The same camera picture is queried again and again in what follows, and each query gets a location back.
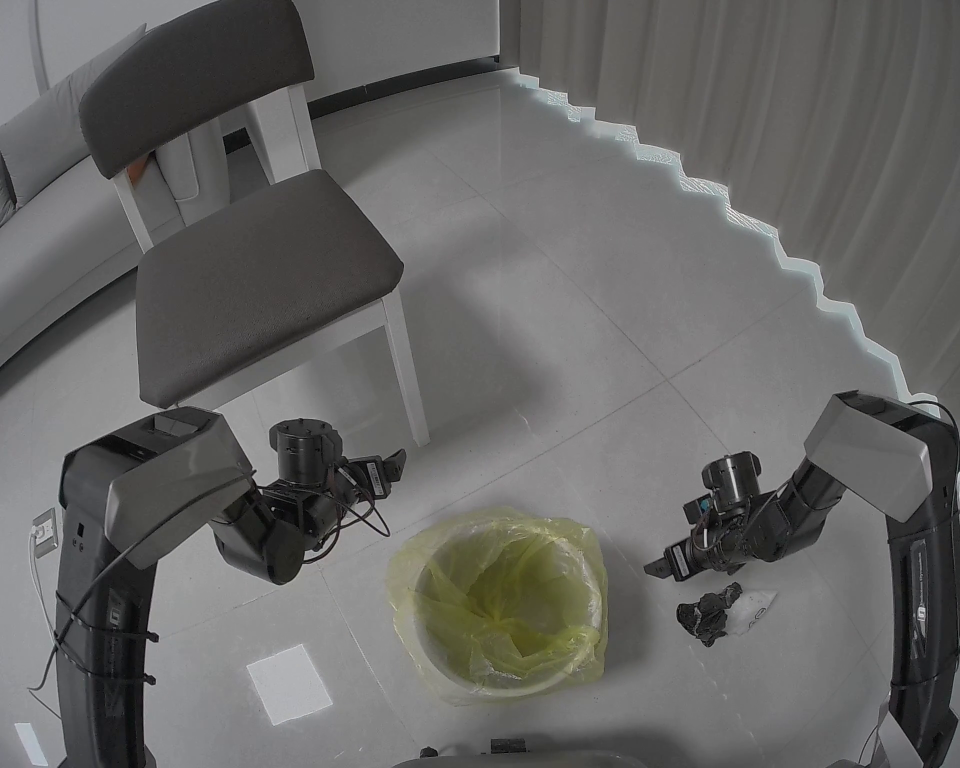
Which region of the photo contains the white cable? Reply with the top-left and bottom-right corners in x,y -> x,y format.
28,534 -> 61,646

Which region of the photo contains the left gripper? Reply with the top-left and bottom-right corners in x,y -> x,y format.
335,448 -> 407,502

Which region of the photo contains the black cable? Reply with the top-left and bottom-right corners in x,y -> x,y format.
858,701 -> 901,768
300,461 -> 393,565

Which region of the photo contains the white trash bin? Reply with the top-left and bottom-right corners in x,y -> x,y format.
411,523 -> 609,702

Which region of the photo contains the yellow plastic bag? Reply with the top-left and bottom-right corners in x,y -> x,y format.
386,506 -> 607,706

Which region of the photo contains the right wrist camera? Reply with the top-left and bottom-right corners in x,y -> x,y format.
682,491 -> 725,528

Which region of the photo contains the grey padded white chair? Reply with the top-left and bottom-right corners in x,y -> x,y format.
78,0 -> 432,447

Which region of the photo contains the clear printed wrapper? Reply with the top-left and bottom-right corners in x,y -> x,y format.
723,588 -> 780,635

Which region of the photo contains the black plastic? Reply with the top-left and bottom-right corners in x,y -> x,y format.
676,581 -> 744,648

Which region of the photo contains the pale grey sofa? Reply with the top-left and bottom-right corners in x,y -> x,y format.
0,22 -> 249,369

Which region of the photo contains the beige curtain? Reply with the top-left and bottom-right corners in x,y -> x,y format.
498,0 -> 960,399

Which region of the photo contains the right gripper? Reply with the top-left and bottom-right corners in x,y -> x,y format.
643,523 -> 751,583

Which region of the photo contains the grey cushion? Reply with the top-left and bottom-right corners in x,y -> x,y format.
0,22 -> 151,207

